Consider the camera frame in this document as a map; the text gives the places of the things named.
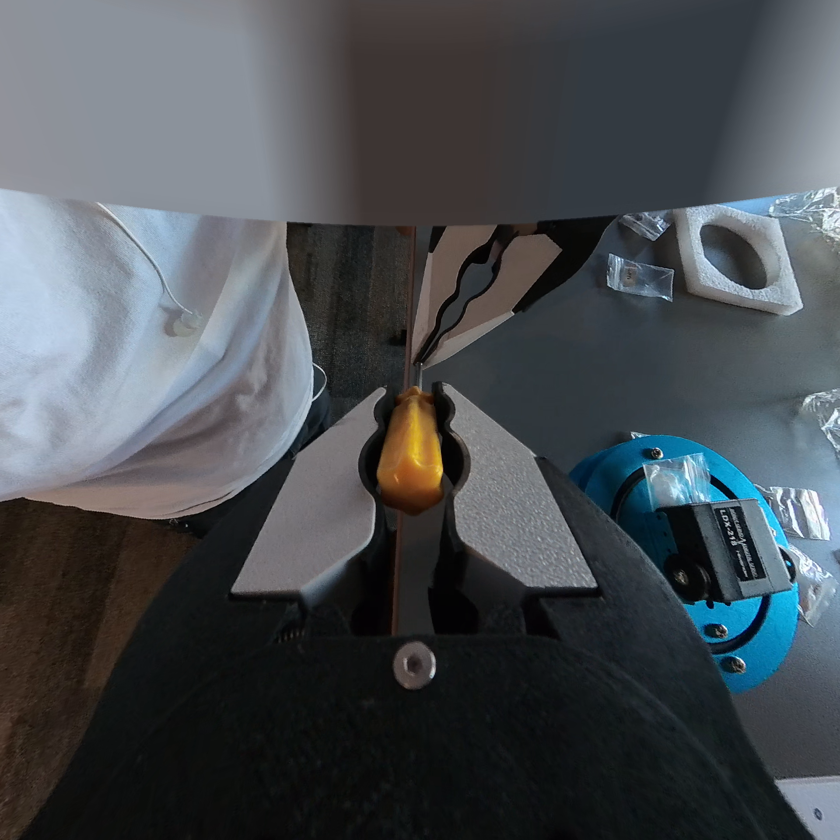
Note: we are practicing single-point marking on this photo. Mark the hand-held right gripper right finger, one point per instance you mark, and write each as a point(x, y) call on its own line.
point(518, 525)

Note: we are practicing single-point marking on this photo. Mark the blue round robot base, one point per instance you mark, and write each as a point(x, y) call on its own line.
point(604, 479)

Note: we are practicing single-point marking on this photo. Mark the white foam packing piece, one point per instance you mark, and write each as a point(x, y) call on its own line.
point(738, 259)

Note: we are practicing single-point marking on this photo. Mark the black servo motor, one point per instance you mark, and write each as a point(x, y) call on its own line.
point(728, 551)

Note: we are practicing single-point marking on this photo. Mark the grey desk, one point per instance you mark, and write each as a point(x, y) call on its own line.
point(590, 380)

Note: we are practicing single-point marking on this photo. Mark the dark trousers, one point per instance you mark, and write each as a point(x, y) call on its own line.
point(308, 433)

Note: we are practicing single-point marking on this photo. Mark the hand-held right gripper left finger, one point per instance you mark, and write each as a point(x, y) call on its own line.
point(308, 531)

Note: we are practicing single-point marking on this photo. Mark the person in white shirt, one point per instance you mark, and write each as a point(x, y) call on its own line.
point(131, 341)

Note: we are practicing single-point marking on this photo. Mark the white paper sheet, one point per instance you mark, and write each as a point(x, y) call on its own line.
point(814, 810)

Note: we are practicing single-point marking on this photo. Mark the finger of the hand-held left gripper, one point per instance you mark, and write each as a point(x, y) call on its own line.
point(518, 275)
point(441, 289)

